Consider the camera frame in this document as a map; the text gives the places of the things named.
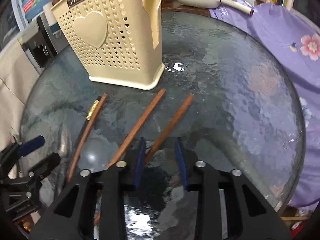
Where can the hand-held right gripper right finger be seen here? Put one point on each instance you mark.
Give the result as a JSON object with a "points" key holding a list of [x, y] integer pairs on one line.
{"points": [[180, 160]]}

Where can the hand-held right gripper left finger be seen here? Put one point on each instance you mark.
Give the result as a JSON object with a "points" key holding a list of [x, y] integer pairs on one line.
{"points": [[140, 162]]}

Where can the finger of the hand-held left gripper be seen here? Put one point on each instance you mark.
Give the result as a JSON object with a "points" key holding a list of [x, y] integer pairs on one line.
{"points": [[32, 145], [50, 162]]}

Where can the brown wooden chopstick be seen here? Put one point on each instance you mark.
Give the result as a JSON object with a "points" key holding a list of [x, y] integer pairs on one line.
{"points": [[142, 122], [175, 120], [85, 140]]}

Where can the cream plastic utensil holder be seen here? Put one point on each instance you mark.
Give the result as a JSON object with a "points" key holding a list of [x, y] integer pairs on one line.
{"points": [[112, 55]]}

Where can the beige cloth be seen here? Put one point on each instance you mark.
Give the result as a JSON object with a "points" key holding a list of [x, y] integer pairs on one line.
{"points": [[12, 92]]}

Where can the black chopstick with gold band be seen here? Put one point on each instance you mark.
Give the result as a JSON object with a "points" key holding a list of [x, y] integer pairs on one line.
{"points": [[91, 111]]}

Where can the round glass table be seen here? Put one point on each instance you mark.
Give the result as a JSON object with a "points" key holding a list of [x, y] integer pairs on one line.
{"points": [[225, 92]]}

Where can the grey water dispenser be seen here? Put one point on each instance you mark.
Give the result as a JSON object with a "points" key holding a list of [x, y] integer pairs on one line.
{"points": [[37, 42]]}

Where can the purple floral cloth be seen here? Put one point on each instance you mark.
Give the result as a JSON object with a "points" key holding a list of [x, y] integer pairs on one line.
{"points": [[287, 80]]}

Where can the blue water bottle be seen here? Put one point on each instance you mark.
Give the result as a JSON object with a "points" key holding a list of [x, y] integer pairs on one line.
{"points": [[32, 0]]}

